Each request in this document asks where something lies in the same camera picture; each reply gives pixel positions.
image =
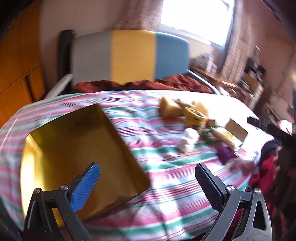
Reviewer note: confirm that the red cloth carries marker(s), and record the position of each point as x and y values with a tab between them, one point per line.
261	185

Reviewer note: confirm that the striped bed sheet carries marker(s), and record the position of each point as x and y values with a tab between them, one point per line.
166	185

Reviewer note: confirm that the yellow green snack packet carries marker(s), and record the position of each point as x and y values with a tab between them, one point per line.
224	138

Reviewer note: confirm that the black bed post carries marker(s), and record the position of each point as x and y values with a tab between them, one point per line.
64	53

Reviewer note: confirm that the white storage box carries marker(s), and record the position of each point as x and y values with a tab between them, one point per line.
207	61

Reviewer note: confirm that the wooden desk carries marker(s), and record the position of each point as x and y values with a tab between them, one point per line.
217	80

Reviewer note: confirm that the cluttered shelf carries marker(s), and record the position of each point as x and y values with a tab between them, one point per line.
252	74

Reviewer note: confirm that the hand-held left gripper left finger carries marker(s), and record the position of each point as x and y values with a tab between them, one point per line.
85	188

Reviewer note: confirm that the person's right hand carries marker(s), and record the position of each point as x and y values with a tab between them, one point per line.
276	168

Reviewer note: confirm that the white medicine box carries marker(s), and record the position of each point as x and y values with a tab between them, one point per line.
237	129

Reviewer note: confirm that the grey yellow blue headboard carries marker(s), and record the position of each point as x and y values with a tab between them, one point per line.
131	58

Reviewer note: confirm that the purple pouch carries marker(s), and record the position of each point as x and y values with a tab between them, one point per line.
226	155

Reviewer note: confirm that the dark red blanket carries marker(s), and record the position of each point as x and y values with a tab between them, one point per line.
180	82

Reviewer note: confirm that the yellow sponge block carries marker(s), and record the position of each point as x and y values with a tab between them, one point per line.
170	107
202	109

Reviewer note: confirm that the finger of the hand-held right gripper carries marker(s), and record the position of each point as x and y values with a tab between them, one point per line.
261	124

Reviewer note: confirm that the wooden wardrobe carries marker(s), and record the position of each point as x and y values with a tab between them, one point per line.
16	69

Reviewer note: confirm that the white tissue ball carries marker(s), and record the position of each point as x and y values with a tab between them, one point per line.
187	140

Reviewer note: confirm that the checked curtain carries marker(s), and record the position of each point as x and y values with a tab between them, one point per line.
141	14
238	39

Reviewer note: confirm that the grey metal bed rail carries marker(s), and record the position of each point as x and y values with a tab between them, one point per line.
203	81

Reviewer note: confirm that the gold tin box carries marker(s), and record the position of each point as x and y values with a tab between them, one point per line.
69	148

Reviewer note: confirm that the white bed rail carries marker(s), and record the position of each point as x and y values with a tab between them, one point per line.
59	87

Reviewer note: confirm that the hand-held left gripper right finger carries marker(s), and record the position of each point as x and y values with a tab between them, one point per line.
214	188

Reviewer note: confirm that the bright window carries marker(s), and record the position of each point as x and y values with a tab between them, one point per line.
196	18

